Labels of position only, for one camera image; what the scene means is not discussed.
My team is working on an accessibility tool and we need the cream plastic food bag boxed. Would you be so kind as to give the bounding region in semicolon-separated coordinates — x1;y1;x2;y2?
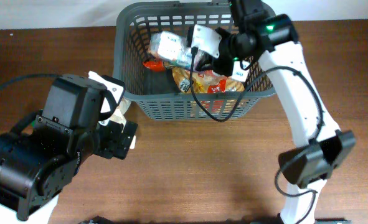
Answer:
108;98;131;138

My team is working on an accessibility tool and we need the orange coffee snack bag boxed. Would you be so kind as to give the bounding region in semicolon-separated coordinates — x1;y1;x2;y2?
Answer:
172;67;245;94

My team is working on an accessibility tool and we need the white tissue pack bundle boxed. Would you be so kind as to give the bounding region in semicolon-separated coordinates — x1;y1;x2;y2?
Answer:
148;31;248;83

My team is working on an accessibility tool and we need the grey plastic shopping basket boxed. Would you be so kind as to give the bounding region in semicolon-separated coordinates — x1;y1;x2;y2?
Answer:
113;1;275;121

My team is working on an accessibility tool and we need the orange spaghetti packet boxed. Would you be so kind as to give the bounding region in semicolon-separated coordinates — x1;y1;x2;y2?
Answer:
143;59;175;72

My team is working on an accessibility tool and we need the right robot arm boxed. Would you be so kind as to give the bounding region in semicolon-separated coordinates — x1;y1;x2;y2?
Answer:
187;1;356;223

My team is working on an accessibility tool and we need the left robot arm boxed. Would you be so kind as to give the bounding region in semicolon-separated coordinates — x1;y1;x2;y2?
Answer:
0;73;138;223

